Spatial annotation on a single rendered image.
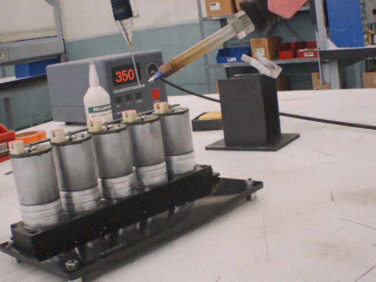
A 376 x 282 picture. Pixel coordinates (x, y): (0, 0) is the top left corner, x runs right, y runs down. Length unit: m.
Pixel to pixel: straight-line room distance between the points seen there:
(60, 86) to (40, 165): 0.54
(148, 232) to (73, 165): 0.06
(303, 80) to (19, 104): 3.07
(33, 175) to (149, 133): 0.09
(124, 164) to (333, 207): 0.13
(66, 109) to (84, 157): 0.51
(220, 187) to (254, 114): 0.16
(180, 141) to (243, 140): 0.16
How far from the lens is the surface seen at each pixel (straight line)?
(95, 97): 0.66
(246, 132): 0.51
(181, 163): 0.36
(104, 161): 0.32
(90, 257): 0.27
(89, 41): 6.35
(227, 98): 0.51
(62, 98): 0.82
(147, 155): 0.34
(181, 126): 0.35
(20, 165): 0.29
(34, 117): 6.22
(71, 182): 0.30
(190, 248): 0.29
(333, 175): 0.40
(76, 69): 0.78
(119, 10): 0.30
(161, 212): 0.32
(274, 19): 0.34
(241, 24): 0.33
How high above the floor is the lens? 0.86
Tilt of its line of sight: 11 degrees down
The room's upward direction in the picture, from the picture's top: 7 degrees counter-clockwise
